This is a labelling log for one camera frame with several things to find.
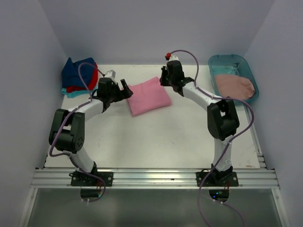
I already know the aluminium mounting rail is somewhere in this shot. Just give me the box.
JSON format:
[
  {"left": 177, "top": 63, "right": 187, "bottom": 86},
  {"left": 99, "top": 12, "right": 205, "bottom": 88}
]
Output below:
[{"left": 30, "top": 168, "right": 279, "bottom": 189}]

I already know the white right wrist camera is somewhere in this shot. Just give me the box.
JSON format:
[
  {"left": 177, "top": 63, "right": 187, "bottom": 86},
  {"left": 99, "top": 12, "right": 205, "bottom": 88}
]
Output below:
[{"left": 165, "top": 53, "right": 179, "bottom": 62}]

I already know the folded teal t-shirt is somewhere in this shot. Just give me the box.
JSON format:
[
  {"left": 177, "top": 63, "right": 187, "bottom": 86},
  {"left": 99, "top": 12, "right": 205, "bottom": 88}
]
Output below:
[{"left": 61, "top": 88, "right": 88, "bottom": 98}]

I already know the pink t-shirt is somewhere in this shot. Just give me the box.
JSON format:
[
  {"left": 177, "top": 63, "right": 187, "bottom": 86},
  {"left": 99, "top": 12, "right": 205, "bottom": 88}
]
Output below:
[{"left": 127, "top": 77, "right": 171, "bottom": 116}]

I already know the folded red t-shirt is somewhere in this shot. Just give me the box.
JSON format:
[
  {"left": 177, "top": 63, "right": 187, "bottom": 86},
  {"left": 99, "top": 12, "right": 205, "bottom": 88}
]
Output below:
[{"left": 65, "top": 63, "right": 98, "bottom": 94}]

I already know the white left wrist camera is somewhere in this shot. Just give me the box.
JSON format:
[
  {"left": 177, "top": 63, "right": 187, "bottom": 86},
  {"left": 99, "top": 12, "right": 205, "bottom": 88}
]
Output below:
[{"left": 104, "top": 70, "right": 116, "bottom": 80}]

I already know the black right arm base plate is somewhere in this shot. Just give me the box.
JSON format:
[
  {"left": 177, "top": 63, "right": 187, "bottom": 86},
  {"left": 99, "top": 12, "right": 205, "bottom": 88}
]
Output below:
[{"left": 196, "top": 169, "right": 239, "bottom": 187}]

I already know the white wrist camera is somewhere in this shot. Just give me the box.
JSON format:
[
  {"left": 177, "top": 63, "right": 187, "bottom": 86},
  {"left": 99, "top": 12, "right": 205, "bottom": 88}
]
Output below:
[
  {"left": 104, "top": 70, "right": 116, "bottom": 80},
  {"left": 165, "top": 53, "right": 179, "bottom": 62}
]

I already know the folded blue t-shirt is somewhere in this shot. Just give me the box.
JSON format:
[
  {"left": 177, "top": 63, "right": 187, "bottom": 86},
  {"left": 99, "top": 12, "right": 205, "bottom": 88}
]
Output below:
[{"left": 61, "top": 57, "right": 95, "bottom": 88}]

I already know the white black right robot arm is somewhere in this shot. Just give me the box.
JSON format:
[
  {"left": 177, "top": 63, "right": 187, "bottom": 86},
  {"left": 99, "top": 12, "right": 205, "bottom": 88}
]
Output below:
[{"left": 160, "top": 60, "right": 240, "bottom": 187}]

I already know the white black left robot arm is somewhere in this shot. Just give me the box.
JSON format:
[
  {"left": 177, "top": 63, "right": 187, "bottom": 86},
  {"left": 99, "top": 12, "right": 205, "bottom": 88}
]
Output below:
[{"left": 48, "top": 77, "right": 133, "bottom": 186}]

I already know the salmon pink cloth in bin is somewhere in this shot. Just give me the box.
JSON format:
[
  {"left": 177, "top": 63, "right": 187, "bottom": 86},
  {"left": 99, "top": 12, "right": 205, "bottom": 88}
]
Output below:
[{"left": 214, "top": 74, "right": 255, "bottom": 100}]

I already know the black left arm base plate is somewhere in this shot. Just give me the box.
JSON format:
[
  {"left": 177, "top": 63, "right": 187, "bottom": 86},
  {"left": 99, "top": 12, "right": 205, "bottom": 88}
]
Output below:
[{"left": 69, "top": 171, "right": 114, "bottom": 187}]

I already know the teal plastic bin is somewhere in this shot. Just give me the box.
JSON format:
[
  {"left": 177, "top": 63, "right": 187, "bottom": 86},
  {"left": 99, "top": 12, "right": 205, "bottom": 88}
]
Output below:
[{"left": 208, "top": 54, "right": 259, "bottom": 104}]

